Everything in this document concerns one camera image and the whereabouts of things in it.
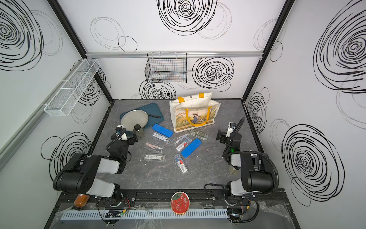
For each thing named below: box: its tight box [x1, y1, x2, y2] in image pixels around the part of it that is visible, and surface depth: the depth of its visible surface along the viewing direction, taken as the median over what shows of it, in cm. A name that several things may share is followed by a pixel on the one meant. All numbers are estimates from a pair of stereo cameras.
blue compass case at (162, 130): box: [152, 123, 174, 138], surface depth 103 cm
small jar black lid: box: [133, 124, 144, 138], surface depth 93 cm
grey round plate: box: [120, 109, 150, 132], surface depth 110 cm
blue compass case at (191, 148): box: [180, 138, 203, 158], surface depth 94 cm
